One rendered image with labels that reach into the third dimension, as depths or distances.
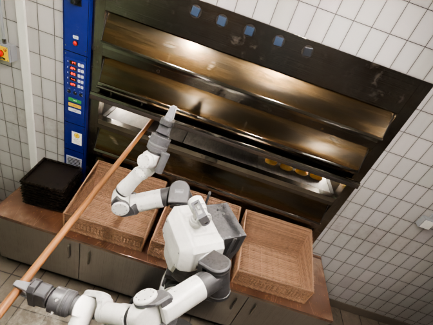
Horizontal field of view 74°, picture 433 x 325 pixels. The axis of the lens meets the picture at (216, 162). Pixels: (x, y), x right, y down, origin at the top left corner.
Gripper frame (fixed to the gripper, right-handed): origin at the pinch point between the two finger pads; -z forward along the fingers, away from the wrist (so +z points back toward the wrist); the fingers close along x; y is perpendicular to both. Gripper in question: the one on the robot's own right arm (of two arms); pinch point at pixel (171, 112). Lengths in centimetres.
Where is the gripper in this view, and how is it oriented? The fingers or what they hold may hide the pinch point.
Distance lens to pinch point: 125.4
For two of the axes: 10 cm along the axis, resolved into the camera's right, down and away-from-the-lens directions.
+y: -9.1, -4.0, -1.4
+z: -4.2, 8.9, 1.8
